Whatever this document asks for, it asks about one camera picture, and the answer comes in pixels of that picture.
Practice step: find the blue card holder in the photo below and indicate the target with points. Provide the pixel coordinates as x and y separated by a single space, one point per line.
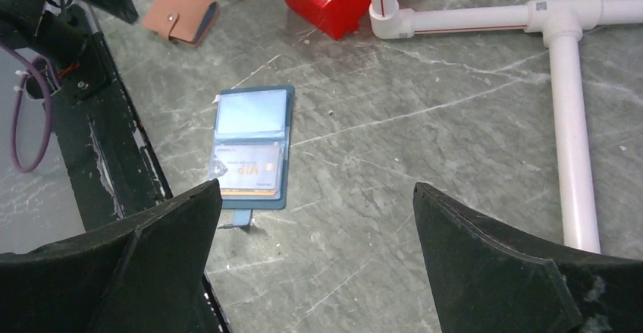
256 115

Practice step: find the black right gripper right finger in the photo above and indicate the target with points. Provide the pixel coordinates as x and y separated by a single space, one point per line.
487 276

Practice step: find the gold VIP card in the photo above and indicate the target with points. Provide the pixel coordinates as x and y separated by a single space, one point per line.
246 170

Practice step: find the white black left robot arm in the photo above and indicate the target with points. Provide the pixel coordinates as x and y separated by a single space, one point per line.
61 31

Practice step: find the white PVC pipe frame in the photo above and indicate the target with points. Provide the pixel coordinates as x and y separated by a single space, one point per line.
561 24

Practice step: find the tan closed card holder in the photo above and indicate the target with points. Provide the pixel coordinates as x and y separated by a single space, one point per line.
186 21

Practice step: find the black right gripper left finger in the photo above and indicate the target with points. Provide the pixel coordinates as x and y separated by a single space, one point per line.
144 273

